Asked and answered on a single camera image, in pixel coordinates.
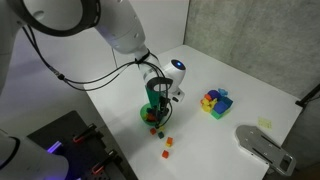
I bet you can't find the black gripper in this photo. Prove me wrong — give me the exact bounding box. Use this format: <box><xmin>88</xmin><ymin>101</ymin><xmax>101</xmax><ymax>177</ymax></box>
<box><xmin>150</xmin><ymin>95</ymin><xmax>174</xmax><ymax>126</ymax></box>

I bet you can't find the green plastic bowl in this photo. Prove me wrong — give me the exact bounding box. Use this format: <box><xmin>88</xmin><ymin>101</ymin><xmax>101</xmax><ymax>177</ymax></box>
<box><xmin>139</xmin><ymin>102</ymin><xmax>167</xmax><ymax>126</ymax></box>

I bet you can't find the green foam block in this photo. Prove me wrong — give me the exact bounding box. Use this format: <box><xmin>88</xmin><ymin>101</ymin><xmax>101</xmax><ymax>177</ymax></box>
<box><xmin>210</xmin><ymin>107</ymin><xmax>232</xmax><ymax>121</ymax></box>

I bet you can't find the yellow toy piece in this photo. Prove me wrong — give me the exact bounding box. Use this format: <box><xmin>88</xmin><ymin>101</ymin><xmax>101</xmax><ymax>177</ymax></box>
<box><xmin>200</xmin><ymin>97</ymin><xmax>218</xmax><ymax>114</ymax></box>

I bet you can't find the purple toy piece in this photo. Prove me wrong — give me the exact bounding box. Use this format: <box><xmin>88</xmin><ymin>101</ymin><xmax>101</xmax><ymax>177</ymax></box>
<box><xmin>207</xmin><ymin>89</ymin><xmax>222</xmax><ymax>100</ymax></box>

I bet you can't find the large blue foam cube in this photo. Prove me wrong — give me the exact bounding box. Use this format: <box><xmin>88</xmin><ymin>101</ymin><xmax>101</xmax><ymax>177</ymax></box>
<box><xmin>212</xmin><ymin>96</ymin><xmax>234</xmax><ymax>115</ymax></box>

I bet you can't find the pale yellow sticky note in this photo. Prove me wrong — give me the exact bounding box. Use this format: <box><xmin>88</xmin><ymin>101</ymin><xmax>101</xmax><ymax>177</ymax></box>
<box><xmin>257</xmin><ymin>116</ymin><xmax>273</xmax><ymax>130</ymax></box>

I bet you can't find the grey metal mounting plate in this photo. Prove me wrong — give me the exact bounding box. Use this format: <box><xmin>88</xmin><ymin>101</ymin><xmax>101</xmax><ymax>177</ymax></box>
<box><xmin>235</xmin><ymin>124</ymin><xmax>297</xmax><ymax>177</ymax></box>

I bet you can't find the black pole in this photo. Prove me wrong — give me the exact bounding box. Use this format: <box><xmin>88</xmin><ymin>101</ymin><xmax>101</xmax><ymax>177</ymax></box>
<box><xmin>294</xmin><ymin>82</ymin><xmax>320</xmax><ymax>109</ymax></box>

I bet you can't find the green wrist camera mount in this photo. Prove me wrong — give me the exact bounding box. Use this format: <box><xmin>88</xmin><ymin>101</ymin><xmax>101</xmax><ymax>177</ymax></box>
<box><xmin>144</xmin><ymin>77</ymin><xmax>174</xmax><ymax>110</ymax></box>

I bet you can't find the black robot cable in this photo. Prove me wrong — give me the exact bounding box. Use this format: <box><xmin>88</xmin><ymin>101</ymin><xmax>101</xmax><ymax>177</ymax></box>
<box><xmin>21</xmin><ymin>25</ymin><xmax>151</xmax><ymax>93</ymax></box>
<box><xmin>134</xmin><ymin>49</ymin><xmax>175</xmax><ymax>129</ymax></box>

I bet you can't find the black clamp with red handle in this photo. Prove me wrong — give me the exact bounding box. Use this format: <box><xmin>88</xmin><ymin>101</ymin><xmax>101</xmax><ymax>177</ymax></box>
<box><xmin>91</xmin><ymin>150</ymin><xmax>118</xmax><ymax>176</ymax></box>
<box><xmin>72</xmin><ymin>123</ymin><xmax>98</xmax><ymax>145</ymax></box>

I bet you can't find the black mounting base plate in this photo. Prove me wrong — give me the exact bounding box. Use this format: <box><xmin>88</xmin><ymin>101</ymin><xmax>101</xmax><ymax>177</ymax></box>
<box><xmin>26</xmin><ymin>110</ymin><xmax>139</xmax><ymax>180</ymax></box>

